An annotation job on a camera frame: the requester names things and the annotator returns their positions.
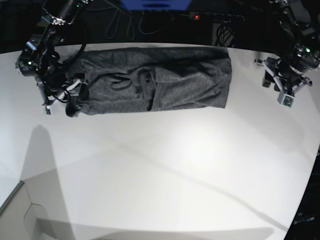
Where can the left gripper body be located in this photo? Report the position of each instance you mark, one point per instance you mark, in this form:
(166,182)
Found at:
(287,75)

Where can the right gripper body with camera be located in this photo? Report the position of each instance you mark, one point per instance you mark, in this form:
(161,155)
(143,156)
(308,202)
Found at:
(72,90)

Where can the grey t-shirt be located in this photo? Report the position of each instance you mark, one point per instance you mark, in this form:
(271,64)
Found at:
(135,80)

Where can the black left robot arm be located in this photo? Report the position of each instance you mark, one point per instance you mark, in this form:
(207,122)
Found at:
(304,39)

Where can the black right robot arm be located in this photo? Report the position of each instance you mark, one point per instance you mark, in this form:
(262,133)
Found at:
(40,60)

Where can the blue box at top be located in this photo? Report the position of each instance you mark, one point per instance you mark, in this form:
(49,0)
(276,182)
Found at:
(143,5)

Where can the white cardboard box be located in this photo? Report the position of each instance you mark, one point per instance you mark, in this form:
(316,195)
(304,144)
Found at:
(17,218)

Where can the white power strip red switch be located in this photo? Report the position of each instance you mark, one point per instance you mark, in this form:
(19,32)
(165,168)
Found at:
(216,17)

